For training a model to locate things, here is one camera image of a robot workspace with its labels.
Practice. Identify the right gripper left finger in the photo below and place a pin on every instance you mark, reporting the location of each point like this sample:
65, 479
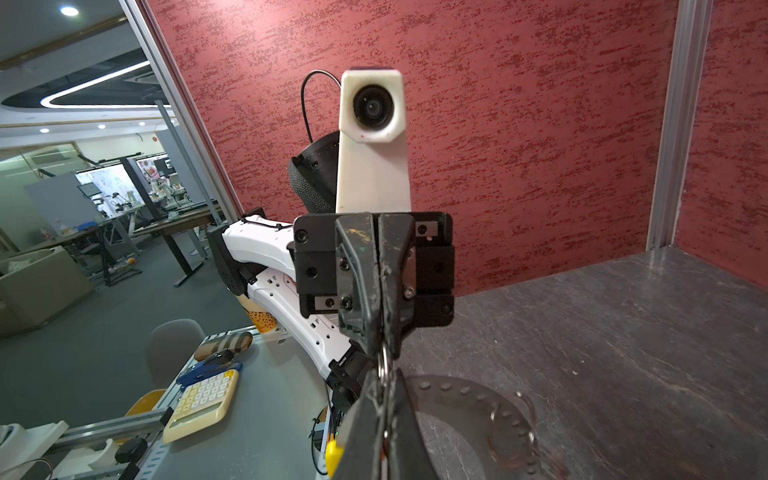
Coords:
362, 455

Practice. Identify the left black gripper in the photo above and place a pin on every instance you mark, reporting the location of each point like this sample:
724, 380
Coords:
337, 270

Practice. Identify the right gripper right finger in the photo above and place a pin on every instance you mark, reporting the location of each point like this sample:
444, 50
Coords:
406, 453

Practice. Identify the large perforated keyring yellow segment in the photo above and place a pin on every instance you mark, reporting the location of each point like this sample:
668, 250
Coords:
496, 430

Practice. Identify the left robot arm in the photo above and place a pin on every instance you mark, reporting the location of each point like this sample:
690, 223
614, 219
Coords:
254, 257

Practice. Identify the yellow calculator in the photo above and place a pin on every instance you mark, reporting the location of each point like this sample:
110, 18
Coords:
202, 405

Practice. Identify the brown cylindrical pouch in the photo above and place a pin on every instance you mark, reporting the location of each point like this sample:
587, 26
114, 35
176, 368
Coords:
236, 342

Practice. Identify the grey office chair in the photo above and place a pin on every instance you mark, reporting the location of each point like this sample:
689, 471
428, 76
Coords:
169, 347

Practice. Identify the cardboard box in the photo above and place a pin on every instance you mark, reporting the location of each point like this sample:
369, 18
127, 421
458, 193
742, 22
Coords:
37, 286

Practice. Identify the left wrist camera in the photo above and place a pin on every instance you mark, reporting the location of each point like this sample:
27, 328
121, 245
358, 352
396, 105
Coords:
373, 169

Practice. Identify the aluminium mounting rail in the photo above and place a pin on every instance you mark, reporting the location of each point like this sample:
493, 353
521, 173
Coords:
129, 447

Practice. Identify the left aluminium corner post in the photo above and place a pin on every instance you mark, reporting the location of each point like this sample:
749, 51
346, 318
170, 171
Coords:
692, 29

